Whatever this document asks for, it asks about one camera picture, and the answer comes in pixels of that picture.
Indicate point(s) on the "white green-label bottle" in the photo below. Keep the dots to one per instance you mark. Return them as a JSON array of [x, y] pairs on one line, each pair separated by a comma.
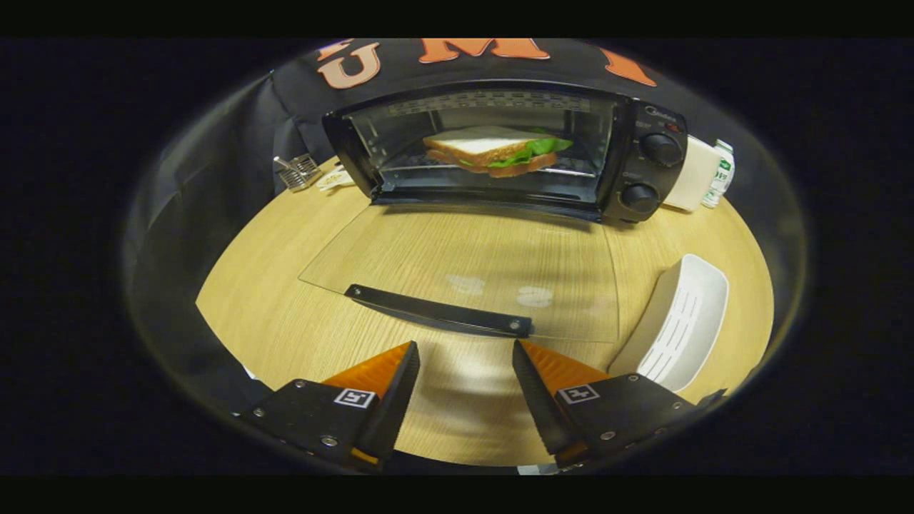
[[722, 175]]

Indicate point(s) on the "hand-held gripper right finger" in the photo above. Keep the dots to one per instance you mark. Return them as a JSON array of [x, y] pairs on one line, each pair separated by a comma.
[[539, 400]]

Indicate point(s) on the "white box appliance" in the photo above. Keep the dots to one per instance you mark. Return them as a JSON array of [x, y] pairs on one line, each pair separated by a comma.
[[692, 175]]

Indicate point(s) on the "black toaster oven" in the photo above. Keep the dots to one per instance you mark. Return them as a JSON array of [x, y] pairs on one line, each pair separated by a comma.
[[646, 118]]

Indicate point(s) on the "lettuce sandwich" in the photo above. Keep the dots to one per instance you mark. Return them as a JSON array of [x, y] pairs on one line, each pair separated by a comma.
[[493, 151]]

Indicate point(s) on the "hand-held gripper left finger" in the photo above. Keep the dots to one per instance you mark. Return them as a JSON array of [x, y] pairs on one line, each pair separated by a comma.
[[396, 400]]

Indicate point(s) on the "white plastic tray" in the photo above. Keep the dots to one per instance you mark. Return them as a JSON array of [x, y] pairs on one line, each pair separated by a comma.
[[678, 328]]

